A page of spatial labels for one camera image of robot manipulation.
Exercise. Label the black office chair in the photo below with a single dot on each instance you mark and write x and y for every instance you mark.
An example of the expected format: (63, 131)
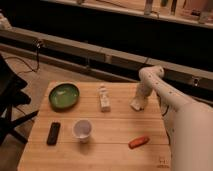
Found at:
(11, 95)

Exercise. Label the white bottle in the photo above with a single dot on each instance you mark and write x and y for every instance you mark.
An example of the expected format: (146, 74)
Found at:
(104, 99)

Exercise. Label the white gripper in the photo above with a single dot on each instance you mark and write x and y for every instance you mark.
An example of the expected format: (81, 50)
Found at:
(141, 100)

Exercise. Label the white sponge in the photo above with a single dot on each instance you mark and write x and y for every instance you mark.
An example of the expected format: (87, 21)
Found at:
(137, 105)

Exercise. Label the orange carrot toy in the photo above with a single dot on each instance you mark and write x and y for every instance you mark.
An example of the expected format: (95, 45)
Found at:
(138, 142)

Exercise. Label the black remote control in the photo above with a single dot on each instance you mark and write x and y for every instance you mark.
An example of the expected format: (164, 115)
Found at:
(53, 133)

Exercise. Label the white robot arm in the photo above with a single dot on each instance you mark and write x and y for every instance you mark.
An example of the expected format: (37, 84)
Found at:
(192, 144)

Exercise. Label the green bowl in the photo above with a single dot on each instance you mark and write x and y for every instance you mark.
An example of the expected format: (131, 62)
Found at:
(63, 96)

